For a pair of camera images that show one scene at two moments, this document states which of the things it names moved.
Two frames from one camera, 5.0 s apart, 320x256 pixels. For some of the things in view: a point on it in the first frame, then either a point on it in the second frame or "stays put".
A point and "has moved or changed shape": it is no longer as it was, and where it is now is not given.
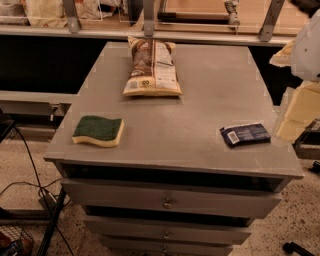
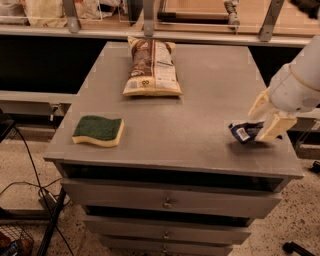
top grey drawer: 230,200 stays put
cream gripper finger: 283,57 → 264,98
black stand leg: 48,235 stays put
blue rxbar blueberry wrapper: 245,134 has moved or changed shape
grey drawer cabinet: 174,174 stays put
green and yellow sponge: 104,132 stays put
